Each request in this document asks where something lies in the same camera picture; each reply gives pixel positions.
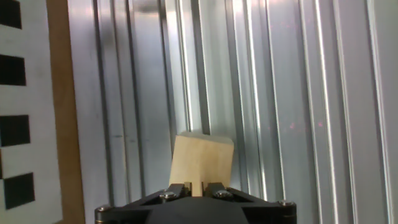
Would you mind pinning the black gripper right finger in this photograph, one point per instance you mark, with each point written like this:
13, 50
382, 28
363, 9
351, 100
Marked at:
217, 189

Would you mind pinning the wooden cube block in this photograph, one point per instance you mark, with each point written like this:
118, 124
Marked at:
202, 161

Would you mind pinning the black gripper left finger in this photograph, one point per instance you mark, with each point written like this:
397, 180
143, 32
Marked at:
178, 190

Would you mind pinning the checkerboard calibration paper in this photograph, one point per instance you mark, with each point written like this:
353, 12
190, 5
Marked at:
40, 102

